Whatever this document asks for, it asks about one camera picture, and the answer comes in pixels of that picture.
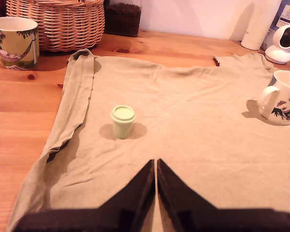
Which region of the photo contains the pale green coffee capsule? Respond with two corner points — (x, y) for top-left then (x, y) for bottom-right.
(110, 104), (137, 140)

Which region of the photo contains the white mug with creature print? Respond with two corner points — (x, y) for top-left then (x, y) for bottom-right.
(257, 70), (290, 126)

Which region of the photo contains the yellow-green mug with hammock print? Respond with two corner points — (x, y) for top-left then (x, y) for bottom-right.
(0, 16), (41, 71)

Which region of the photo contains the wicker basket with handle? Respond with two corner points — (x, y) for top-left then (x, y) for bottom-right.
(6, 0), (105, 53)

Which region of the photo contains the clear coffee bean container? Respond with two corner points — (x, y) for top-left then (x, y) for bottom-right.
(103, 2), (142, 37)

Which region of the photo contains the beige cloth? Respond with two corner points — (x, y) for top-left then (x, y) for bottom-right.
(6, 48), (290, 232)

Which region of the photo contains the white insulated bottle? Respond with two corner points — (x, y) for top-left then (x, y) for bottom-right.
(241, 0), (282, 51)

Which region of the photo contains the small white round camera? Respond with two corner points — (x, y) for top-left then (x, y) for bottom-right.
(265, 24), (290, 65)

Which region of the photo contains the large clear water bottle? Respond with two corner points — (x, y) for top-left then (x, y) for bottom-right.
(261, 0), (290, 61)

